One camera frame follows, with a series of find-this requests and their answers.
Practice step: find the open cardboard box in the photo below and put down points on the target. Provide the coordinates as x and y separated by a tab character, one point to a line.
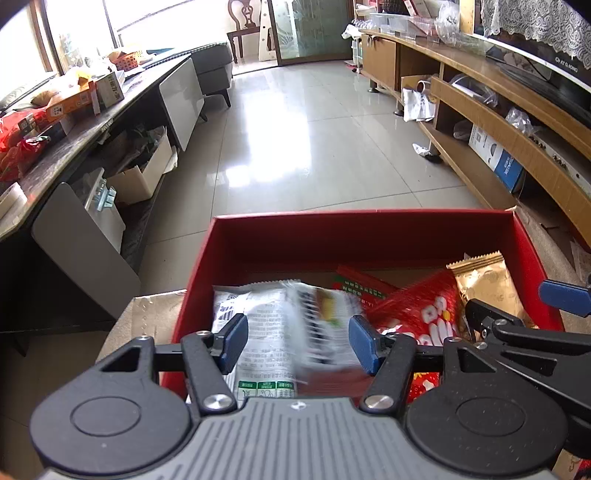
134	182

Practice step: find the gold snack packet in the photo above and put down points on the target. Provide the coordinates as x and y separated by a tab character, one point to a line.
489	281

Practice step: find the silver snack packet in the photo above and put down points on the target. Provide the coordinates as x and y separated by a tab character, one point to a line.
263	337

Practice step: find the white lace cloth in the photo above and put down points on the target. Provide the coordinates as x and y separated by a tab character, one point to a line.
531	18

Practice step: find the dark long side table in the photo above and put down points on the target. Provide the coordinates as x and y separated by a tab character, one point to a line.
92	129

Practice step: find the white paper bag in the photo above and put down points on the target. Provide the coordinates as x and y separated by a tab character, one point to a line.
418	104

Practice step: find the orange woven basket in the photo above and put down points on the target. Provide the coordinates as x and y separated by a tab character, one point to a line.
129	59

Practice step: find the dark wooden chair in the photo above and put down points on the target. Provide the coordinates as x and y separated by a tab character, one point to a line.
244	14

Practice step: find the red spicy strip packet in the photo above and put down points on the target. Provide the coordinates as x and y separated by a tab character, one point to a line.
364	286

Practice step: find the glass sliding door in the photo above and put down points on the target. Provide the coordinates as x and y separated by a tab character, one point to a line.
309	27

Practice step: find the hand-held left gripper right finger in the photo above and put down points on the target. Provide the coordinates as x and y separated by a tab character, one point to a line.
362	344

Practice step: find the orange cardboard box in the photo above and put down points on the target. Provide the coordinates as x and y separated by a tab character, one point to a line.
69	101

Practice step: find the red candy packet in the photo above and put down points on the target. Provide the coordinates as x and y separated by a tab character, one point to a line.
415	314

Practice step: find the wooden television cabinet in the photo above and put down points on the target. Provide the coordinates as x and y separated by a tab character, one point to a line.
461	60

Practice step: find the small white carton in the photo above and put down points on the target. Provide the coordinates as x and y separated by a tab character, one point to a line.
110	90

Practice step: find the grey sofa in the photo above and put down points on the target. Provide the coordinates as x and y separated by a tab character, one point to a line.
212	64

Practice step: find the pile of red packets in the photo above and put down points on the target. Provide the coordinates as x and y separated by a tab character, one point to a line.
18	147

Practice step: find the white set-top box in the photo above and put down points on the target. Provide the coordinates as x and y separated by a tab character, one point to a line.
568	157

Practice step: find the red cardboard box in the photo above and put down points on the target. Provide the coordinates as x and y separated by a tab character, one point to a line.
323	240

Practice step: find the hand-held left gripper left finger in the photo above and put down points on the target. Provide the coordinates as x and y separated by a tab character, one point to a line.
233	344

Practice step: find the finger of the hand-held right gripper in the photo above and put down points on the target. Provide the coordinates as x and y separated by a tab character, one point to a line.
517	337
563	295

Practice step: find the blue and white box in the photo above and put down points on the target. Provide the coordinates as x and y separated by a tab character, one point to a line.
494	152

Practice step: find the black television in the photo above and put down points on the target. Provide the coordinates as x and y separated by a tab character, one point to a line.
554	69

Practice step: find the clear plastic bag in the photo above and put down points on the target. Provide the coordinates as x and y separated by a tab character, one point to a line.
448	21

